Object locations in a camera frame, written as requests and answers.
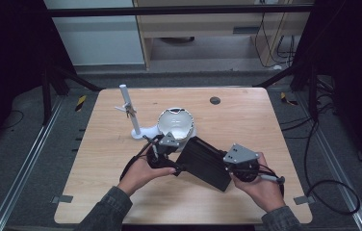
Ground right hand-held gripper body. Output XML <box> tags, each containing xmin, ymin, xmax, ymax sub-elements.
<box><xmin>222</xmin><ymin>142</ymin><xmax>261</xmax><ymax>184</ymax></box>

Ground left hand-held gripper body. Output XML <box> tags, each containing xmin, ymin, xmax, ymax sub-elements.
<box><xmin>144</xmin><ymin>131</ymin><xmax>181</xmax><ymax>169</ymax></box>

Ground white key stand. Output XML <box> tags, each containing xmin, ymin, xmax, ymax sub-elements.
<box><xmin>115</xmin><ymin>84</ymin><xmax>162</xmax><ymax>141</ymax></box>

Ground bunch of silver keys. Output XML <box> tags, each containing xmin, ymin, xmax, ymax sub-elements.
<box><xmin>124</xmin><ymin>103</ymin><xmax>138</xmax><ymax>118</ymax></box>

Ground person's left hand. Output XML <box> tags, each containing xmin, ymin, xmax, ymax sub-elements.
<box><xmin>116</xmin><ymin>156</ymin><xmax>177</xmax><ymax>197</ymax></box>

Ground person's right hand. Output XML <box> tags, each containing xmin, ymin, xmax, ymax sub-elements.
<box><xmin>231</xmin><ymin>152</ymin><xmax>287</xmax><ymax>214</ymax></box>

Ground white bowl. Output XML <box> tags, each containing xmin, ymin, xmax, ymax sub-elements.
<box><xmin>156</xmin><ymin>107</ymin><xmax>198</xmax><ymax>143</ymax></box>

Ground yellow black tape strip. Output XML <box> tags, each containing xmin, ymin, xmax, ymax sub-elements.
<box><xmin>74</xmin><ymin>94</ymin><xmax>88</xmax><ymax>113</ymax></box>
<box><xmin>279</xmin><ymin>91</ymin><xmax>299</xmax><ymax>107</ymax></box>

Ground grey tape piece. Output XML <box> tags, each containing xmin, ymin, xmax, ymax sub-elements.
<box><xmin>50</xmin><ymin>193</ymin><xmax>74</xmax><ymax>205</ymax></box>
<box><xmin>293</xmin><ymin>194</ymin><xmax>316</xmax><ymax>206</ymax></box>

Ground black metal stand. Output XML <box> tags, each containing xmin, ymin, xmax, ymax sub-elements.
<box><xmin>251</xmin><ymin>62</ymin><xmax>320</xmax><ymax>123</ymax></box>
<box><xmin>39</xmin><ymin>62</ymin><xmax>104</xmax><ymax>127</ymax></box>

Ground wooden cabinet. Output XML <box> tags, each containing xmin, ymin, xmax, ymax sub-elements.
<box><xmin>133</xmin><ymin>0</ymin><xmax>316</xmax><ymax>70</ymax></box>

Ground left hand-held gripper cable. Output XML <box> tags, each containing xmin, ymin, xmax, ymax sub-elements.
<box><xmin>118</xmin><ymin>134</ymin><xmax>160</xmax><ymax>182</ymax></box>

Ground hand-held gripper cable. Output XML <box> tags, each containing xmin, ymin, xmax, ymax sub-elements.
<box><xmin>258</xmin><ymin>164</ymin><xmax>287</xmax><ymax>197</ymax></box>
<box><xmin>118</xmin><ymin>134</ymin><xmax>160</xmax><ymax>182</ymax></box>

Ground right hand-held gripper cable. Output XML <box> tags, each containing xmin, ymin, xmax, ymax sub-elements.
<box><xmin>258</xmin><ymin>164</ymin><xmax>287</xmax><ymax>197</ymax></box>

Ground black floor cable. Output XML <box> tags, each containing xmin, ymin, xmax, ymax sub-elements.
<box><xmin>302</xmin><ymin>92</ymin><xmax>362</xmax><ymax>217</ymax></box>

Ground aluminium floor rail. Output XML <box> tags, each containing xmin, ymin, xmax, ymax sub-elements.
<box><xmin>297</xmin><ymin>90</ymin><xmax>362</xmax><ymax>231</ymax></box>
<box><xmin>0</xmin><ymin>95</ymin><xmax>65</xmax><ymax>231</ymax></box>

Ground black cables under cabinet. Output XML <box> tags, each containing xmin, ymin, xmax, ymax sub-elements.
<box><xmin>253</xmin><ymin>13</ymin><xmax>297</xmax><ymax>70</ymax></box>

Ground black frame crossbar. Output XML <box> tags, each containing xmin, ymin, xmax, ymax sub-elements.
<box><xmin>46</xmin><ymin>4</ymin><xmax>316</xmax><ymax>18</ymax></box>

